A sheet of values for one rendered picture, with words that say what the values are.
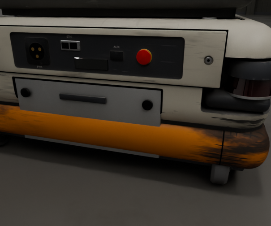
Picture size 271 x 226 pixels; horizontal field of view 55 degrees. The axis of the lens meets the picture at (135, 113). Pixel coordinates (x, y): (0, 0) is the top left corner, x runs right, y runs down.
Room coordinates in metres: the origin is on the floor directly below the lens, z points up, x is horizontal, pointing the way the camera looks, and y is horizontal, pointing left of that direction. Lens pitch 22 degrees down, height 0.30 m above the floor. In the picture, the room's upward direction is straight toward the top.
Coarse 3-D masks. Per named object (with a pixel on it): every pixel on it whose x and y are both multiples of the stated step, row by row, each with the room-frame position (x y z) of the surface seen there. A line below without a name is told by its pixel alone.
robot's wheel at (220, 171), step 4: (212, 164) 0.38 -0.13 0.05; (212, 168) 0.38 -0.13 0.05; (216, 168) 0.37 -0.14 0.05; (220, 168) 0.37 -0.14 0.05; (224, 168) 0.37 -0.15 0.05; (228, 168) 0.37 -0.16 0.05; (212, 172) 0.37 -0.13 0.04; (216, 172) 0.37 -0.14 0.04; (220, 172) 0.37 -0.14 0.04; (224, 172) 0.37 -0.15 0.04; (228, 172) 0.37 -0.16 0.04; (212, 176) 0.37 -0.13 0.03; (216, 176) 0.37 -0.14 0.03; (220, 176) 0.37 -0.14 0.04; (224, 176) 0.37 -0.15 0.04; (212, 180) 0.38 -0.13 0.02; (216, 180) 0.37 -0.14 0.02; (220, 180) 0.37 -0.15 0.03; (224, 180) 0.37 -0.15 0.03; (220, 184) 0.38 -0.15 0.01
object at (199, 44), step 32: (0, 32) 0.47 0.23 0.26; (32, 32) 0.45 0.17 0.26; (64, 32) 0.44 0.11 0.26; (96, 32) 0.42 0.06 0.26; (128, 32) 0.41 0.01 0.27; (160, 32) 0.39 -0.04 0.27; (192, 32) 0.38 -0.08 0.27; (224, 32) 0.37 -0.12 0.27; (0, 64) 0.48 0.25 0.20; (32, 64) 0.46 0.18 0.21; (64, 64) 0.44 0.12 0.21; (96, 64) 0.42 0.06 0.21; (128, 64) 0.41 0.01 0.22; (160, 64) 0.39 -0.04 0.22; (192, 64) 0.38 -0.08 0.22
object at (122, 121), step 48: (240, 48) 0.37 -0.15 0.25; (0, 96) 0.49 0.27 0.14; (48, 96) 0.46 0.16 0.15; (96, 96) 0.43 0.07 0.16; (144, 96) 0.41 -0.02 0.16; (192, 96) 0.38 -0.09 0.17; (240, 96) 0.36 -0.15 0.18; (96, 144) 0.43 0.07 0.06; (144, 144) 0.40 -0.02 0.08; (192, 144) 0.37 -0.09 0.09; (240, 144) 0.36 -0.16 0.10
